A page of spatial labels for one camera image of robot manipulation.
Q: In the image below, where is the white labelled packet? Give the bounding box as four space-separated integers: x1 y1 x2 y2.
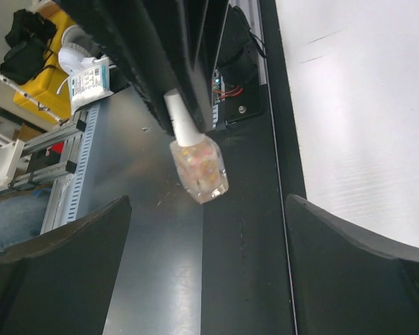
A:
68 57 114 115

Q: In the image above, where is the clear nail polish bottle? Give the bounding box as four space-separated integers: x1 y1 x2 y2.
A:
164 89 229 204

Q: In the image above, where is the yellow box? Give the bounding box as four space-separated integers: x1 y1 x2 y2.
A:
20 10 75 119

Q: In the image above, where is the black bag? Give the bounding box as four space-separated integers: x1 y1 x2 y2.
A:
0 9 57 85

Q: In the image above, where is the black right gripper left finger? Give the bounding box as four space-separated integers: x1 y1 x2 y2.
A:
0 195 131 334

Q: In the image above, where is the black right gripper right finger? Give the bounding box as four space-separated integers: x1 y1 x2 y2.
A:
285 195 419 334

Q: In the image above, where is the left white cable duct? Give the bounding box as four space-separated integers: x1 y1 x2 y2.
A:
41 103 100 234

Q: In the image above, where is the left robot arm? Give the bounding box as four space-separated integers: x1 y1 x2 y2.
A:
59 1 263 133

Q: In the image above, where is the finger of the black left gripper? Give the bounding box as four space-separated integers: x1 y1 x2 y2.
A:
186 0 228 133
59 1 210 134

